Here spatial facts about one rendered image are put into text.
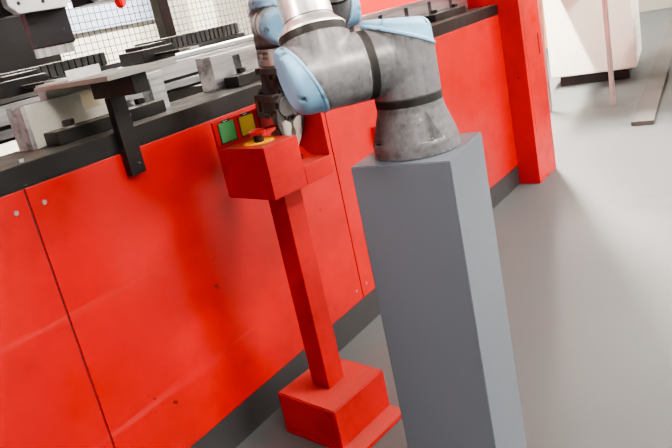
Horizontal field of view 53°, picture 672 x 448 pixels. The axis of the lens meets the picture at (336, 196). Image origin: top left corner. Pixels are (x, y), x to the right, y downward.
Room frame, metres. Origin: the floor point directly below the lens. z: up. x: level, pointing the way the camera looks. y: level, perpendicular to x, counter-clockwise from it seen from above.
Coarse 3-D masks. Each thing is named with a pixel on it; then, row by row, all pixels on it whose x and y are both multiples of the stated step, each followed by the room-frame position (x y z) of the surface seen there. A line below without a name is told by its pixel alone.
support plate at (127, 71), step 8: (144, 64) 1.49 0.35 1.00; (152, 64) 1.41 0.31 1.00; (160, 64) 1.43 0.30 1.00; (168, 64) 1.44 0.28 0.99; (112, 72) 1.43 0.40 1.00; (120, 72) 1.35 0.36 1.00; (128, 72) 1.36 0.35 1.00; (136, 72) 1.38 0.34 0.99; (80, 80) 1.37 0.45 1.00; (88, 80) 1.36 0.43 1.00; (96, 80) 1.34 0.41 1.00; (104, 80) 1.33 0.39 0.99; (40, 88) 1.47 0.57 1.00; (48, 88) 1.45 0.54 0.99; (56, 88) 1.43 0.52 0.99
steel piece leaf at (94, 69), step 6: (90, 66) 1.50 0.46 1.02; (96, 66) 1.51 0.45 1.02; (66, 72) 1.46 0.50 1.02; (72, 72) 1.47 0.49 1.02; (78, 72) 1.48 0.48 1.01; (84, 72) 1.49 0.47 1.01; (90, 72) 1.50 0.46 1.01; (96, 72) 1.51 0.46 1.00; (72, 78) 1.46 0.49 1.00; (78, 78) 1.47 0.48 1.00; (48, 84) 1.50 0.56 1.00
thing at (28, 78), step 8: (24, 72) 1.70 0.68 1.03; (32, 72) 1.71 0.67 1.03; (0, 80) 1.66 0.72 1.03; (8, 80) 1.66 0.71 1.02; (16, 80) 1.66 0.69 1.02; (24, 80) 1.68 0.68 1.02; (32, 80) 1.69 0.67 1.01; (40, 80) 1.71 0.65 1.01; (48, 80) 1.64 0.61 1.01; (56, 80) 1.58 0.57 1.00; (0, 88) 1.64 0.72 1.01; (8, 88) 1.64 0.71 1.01; (16, 88) 1.66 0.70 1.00; (24, 88) 1.66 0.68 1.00; (32, 88) 1.69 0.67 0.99; (0, 96) 1.65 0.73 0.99; (8, 96) 1.64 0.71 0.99
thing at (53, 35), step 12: (36, 12) 1.54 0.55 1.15; (48, 12) 1.56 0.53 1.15; (60, 12) 1.59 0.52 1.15; (24, 24) 1.53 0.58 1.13; (36, 24) 1.53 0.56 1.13; (48, 24) 1.56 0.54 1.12; (60, 24) 1.58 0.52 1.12; (36, 36) 1.53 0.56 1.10; (48, 36) 1.55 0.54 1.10; (60, 36) 1.57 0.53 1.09; (72, 36) 1.59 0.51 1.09; (36, 48) 1.52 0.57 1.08; (48, 48) 1.55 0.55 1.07; (60, 48) 1.57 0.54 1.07; (72, 48) 1.60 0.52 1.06
